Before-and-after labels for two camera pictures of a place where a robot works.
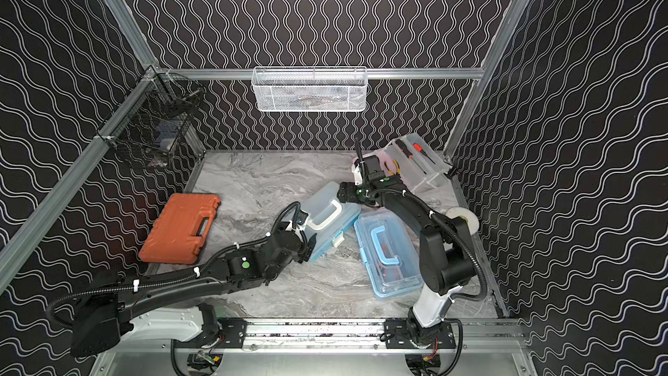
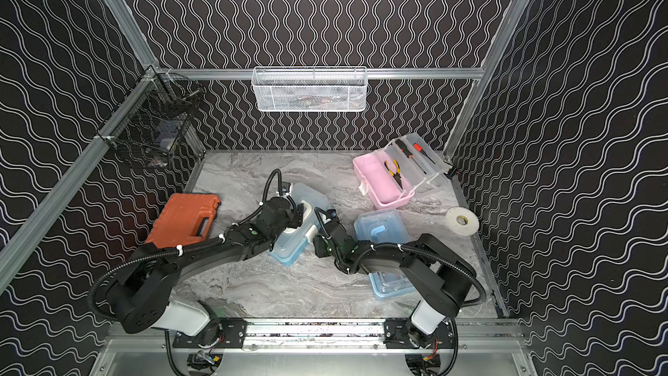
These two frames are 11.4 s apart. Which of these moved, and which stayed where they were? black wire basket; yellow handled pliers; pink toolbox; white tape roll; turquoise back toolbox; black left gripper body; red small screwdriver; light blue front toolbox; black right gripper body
Moved: black left gripper body; turquoise back toolbox; black right gripper body
Stayed: white tape roll; light blue front toolbox; black wire basket; red small screwdriver; pink toolbox; yellow handled pliers
